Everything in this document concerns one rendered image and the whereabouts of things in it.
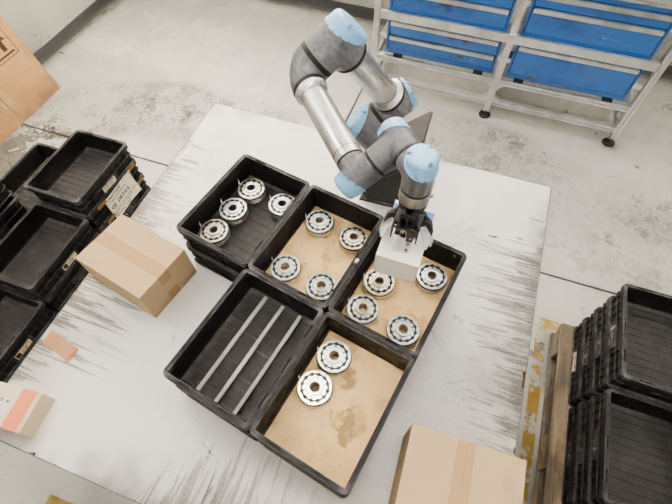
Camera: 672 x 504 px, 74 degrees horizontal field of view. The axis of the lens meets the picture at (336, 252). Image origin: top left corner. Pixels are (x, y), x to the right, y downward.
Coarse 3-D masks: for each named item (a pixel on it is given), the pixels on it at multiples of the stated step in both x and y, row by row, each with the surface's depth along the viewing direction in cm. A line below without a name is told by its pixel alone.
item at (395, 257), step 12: (396, 204) 129; (432, 216) 126; (384, 240) 122; (396, 240) 122; (420, 240) 122; (384, 252) 120; (396, 252) 120; (408, 252) 120; (420, 252) 120; (384, 264) 123; (396, 264) 120; (408, 264) 118; (396, 276) 126; (408, 276) 123
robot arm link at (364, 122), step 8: (352, 112) 163; (360, 112) 156; (368, 112) 156; (376, 112) 155; (352, 120) 159; (360, 120) 155; (368, 120) 156; (376, 120) 155; (352, 128) 157; (360, 128) 156; (368, 128) 157; (376, 128) 157; (360, 136) 159; (368, 136) 158; (376, 136) 159; (360, 144) 163; (368, 144) 161
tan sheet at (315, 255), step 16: (320, 208) 166; (304, 224) 162; (336, 224) 162; (352, 224) 162; (304, 240) 159; (320, 240) 159; (336, 240) 159; (304, 256) 155; (320, 256) 155; (336, 256) 155; (352, 256) 155; (304, 272) 152; (336, 272) 152; (304, 288) 149; (320, 288) 149
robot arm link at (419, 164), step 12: (420, 144) 96; (408, 156) 95; (420, 156) 94; (432, 156) 94; (408, 168) 96; (420, 168) 94; (432, 168) 94; (408, 180) 98; (420, 180) 96; (432, 180) 98; (408, 192) 101; (420, 192) 100
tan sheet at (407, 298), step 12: (372, 264) 153; (420, 264) 153; (360, 288) 148; (396, 288) 148; (408, 288) 148; (444, 288) 148; (384, 300) 146; (396, 300) 146; (408, 300) 146; (420, 300) 146; (432, 300) 146; (384, 312) 144; (396, 312) 144; (408, 312) 144; (420, 312) 144; (432, 312) 144; (372, 324) 142; (384, 324) 142; (420, 324) 142; (420, 336) 139; (408, 348) 137
